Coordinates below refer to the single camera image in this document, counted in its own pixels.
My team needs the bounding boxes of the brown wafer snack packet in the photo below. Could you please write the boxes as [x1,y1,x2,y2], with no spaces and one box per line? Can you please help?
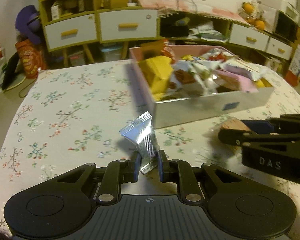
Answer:
[220,118,250,131]

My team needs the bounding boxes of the small silver foil packet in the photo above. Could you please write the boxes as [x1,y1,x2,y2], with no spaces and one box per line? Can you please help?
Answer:
[120,112,160,174]

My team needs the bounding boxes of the pink snack packet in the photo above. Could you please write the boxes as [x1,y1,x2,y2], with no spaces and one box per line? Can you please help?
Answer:
[213,69,258,93]

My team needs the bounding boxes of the white long snack packet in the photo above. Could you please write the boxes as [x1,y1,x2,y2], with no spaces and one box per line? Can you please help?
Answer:
[219,58,269,81]

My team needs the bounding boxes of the large yellow snack pack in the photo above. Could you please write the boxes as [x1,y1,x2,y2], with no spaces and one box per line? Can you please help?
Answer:
[138,55,173,101]

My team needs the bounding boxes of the red and white candy bag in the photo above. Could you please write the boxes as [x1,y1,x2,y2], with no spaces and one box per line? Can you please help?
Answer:
[161,40,176,64]

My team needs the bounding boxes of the white pecan kernel bag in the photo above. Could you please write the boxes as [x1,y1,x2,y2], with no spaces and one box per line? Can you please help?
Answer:
[166,60,211,98]

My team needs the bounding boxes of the red paper bag at right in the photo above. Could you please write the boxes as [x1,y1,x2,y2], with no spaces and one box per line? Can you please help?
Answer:
[285,45,300,87]

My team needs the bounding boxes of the floral tablecloth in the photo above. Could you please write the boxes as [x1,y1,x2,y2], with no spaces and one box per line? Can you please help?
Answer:
[0,60,300,239]

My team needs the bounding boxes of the pink and silver cardboard box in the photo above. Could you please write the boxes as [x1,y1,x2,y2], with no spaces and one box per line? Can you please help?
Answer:
[129,47,274,129]

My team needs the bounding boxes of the black microwave oven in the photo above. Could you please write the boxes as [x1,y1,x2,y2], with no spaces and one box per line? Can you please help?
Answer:
[273,10,298,42]

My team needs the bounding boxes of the oranges on fruit stand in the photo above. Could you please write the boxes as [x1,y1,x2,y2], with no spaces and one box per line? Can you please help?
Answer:
[242,2,266,31]

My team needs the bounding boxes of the orange red gift bag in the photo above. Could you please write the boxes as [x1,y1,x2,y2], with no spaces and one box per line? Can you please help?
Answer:
[15,39,47,79]

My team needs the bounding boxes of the wooden cabinet with white drawers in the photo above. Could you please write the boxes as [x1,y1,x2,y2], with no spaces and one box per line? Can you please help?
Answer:
[38,0,293,60]

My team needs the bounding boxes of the purple plush toy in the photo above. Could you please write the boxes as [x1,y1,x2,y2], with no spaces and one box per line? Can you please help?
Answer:
[15,5,42,45]

